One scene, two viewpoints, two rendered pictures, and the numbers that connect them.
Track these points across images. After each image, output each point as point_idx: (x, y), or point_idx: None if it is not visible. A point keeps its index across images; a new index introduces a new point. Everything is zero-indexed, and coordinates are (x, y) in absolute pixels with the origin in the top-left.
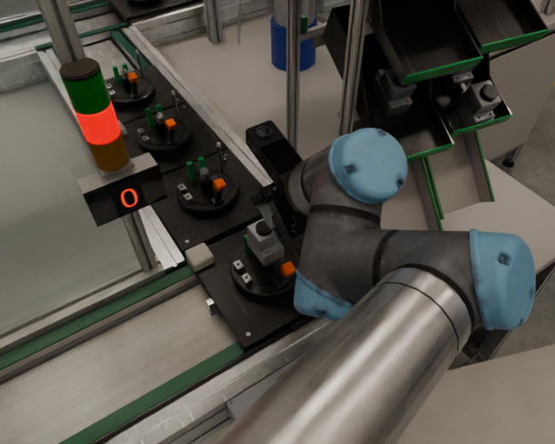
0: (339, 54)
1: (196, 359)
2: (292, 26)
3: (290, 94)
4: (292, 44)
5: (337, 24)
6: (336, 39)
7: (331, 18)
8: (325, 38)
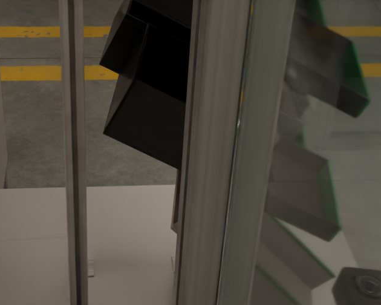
0: (171, 138)
1: None
2: (84, 141)
3: (83, 255)
4: (85, 170)
5: (158, 97)
6: (158, 119)
7: (135, 94)
8: (116, 131)
